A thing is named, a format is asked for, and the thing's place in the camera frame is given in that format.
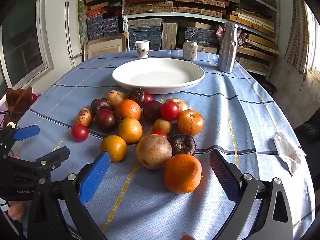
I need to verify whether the brick pattern wall hanging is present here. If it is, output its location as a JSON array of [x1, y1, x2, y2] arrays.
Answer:
[[285, 0, 313, 74]]

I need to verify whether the stack of dark blue boxes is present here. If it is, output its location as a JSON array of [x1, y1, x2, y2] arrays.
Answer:
[[128, 26, 163, 51], [185, 27, 220, 48]]

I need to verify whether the dark cloth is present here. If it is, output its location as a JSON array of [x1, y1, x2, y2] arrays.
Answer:
[[294, 115, 320, 145]]

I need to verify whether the yellow orange round fruit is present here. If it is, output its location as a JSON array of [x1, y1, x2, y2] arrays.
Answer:
[[100, 135, 127, 162], [118, 117, 143, 143]]

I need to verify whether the white metal shelf rack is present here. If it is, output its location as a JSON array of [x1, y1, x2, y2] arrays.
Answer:
[[121, 0, 280, 80]]

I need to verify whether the large tan round fruit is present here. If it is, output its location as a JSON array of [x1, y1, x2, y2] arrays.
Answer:
[[136, 134, 173, 170]]

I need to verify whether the upright woven tan box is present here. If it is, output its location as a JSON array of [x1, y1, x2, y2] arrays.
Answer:
[[162, 22, 179, 50]]

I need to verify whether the orange mandarin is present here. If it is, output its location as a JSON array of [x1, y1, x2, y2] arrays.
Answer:
[[164, 154, 202, 194], [115, 99, 142, 120]]

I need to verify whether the wooden picture frame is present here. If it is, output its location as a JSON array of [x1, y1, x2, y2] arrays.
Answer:
[[84, 32, 129, 60]]

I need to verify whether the white leaning board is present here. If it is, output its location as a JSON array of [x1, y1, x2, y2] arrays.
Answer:
[[64, 1, 83, 60]]

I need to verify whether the orange persimmon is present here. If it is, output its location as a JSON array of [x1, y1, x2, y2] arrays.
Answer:
[[177, 109, 204, 135]]

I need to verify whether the silver metal bottle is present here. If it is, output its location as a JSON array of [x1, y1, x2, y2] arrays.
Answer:
[[217, 22, 238, 74]]

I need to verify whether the person's left hand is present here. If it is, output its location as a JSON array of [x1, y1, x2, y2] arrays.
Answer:
[[7, 201, 25, 221]]

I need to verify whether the stack of blue floral boxes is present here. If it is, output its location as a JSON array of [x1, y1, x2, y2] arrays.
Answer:
[[86, 14, 123, 40]]

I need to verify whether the small tan longan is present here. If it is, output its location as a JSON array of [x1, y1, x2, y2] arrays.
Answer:
[[153, 118, 172, 134]]

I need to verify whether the pink cloth bundle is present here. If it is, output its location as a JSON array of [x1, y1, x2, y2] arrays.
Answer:
[[215, 24, 242, 43]]

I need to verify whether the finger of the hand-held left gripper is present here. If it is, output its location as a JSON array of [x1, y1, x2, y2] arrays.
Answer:
[[36, 146, 70, 172], [0, 124, 40, 147]]

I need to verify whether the green marble panel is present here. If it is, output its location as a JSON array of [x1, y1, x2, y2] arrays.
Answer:
[[77, 0, 88, 45]]

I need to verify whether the white drink can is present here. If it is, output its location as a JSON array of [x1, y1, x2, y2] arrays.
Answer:
[[183, 40, 198, 61]]

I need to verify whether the spotted tan fruit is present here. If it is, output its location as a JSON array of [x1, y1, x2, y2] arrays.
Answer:
[[76, 108, 92, 127]]

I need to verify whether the bright window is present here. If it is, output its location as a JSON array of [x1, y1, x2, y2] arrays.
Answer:
[[304, 2, 320, 78]]

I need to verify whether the brown plush toy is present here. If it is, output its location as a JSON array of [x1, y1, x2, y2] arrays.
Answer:
[[5, 86, 34, 115]]

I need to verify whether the white plate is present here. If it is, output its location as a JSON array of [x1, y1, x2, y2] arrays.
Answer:
[[112, 57, 205, 95]]

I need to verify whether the dark round stool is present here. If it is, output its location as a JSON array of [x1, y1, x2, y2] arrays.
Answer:
[[260, 79, 277, 95]]

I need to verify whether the pale tan peach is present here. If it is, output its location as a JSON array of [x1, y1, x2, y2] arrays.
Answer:
[[166, 97, 188, 112]]

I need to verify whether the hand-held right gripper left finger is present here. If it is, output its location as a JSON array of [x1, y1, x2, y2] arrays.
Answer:
[[27, 151, 112, 240]]

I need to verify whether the dark brown round fruit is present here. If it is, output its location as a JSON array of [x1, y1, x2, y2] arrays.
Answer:
[[169, 134, 197, 157], [128, 88, 147, 108], [90, 98, 112, 117]]

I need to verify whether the white framed window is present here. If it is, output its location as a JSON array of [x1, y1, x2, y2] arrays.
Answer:
[[0, 0, 54, 89]]

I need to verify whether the blue checked tablecloth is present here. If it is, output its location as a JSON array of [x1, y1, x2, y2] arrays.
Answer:
[[14, 49, 316, 240]]

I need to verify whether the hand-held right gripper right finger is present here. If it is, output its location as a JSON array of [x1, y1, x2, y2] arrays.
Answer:
[[209, 150, 293, 240]]

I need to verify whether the stack of woven tan boxes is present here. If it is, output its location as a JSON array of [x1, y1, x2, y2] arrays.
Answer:
[[124, 0, 240, 18]]

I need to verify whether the white paper cup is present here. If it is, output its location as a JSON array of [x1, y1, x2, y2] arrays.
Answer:
[[134, 40, 150, 59]]

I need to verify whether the stack of light wooden boxes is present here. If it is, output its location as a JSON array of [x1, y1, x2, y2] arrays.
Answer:
[[225, 0, 280, 38]]

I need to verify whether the crumpled white tissue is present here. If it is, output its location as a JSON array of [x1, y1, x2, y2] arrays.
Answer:
[[272, 132, 307, 175]]

